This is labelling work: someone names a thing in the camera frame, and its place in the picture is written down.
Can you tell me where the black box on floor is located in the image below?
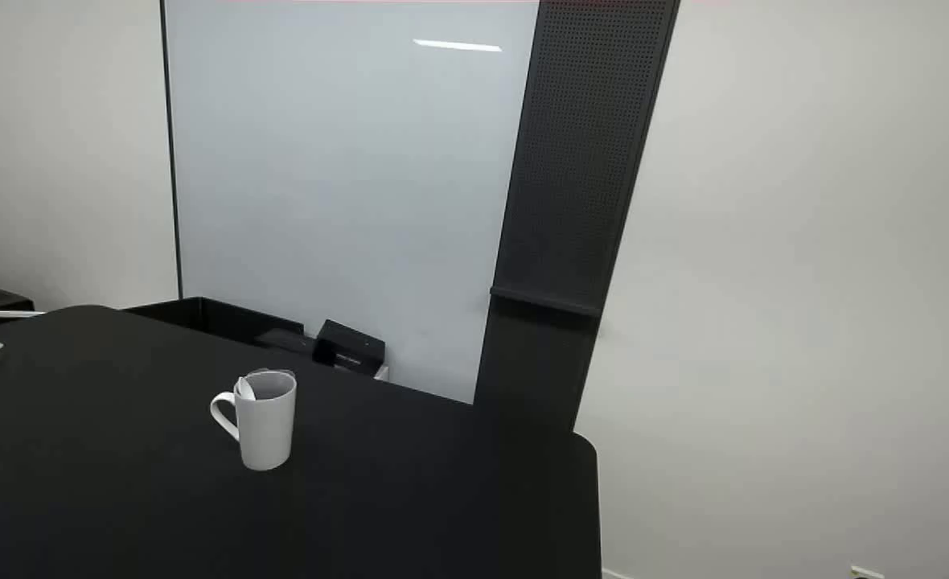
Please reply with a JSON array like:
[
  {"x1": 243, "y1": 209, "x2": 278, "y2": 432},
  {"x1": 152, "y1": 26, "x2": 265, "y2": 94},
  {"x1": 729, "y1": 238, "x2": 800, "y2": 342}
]
[{"x1": 314, "y1": 320, "x2": 385, "y2": 376}]

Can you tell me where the large whiteboard panel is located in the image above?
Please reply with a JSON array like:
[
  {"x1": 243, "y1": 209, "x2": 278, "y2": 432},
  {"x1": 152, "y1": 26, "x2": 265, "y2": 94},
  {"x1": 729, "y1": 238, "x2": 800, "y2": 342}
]
[{"x1": 166, "y1": 0, "x2": 541, "y2": 403}]

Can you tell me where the white ceramic mug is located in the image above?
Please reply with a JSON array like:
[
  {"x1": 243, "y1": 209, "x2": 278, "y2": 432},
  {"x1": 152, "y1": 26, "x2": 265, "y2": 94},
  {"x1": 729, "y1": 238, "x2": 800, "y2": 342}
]
[{"x1": 211, "y1": 370, "x2": 295, "y2": 472}]

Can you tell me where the dark vertical pillar panel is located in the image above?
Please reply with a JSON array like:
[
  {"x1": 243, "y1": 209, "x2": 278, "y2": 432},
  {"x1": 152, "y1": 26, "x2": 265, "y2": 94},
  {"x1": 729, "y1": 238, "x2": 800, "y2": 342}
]
[{"x1": 478, "y1": 0, "x2": 683, "y2": 432}]

